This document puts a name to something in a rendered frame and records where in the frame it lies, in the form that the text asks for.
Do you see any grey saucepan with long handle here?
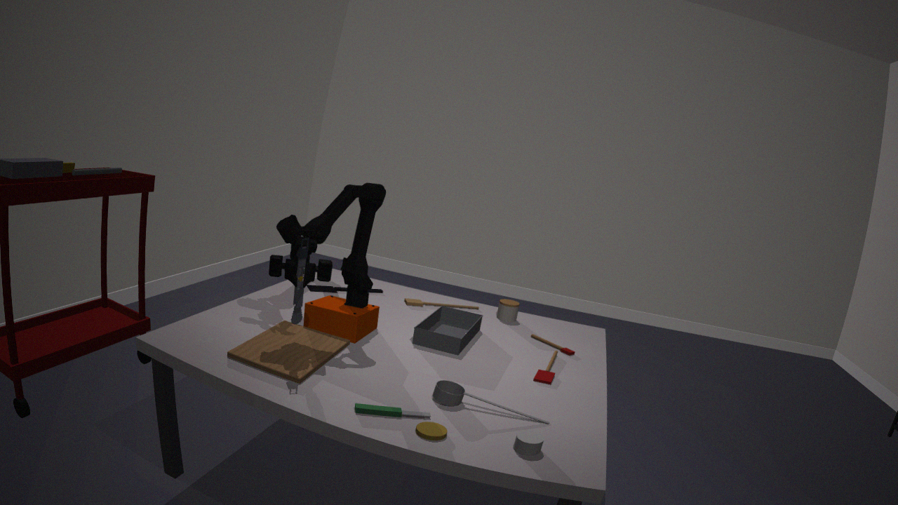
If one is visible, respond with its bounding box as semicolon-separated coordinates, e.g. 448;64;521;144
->
433;380;550;424

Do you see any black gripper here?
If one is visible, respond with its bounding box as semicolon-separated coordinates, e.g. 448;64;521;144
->
269;255;333;288

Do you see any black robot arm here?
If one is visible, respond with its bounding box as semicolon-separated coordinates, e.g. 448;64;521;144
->
276;183;386;309

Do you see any olive-yellow flat round disc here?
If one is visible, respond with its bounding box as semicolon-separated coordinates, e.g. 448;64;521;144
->
415;422;447;441

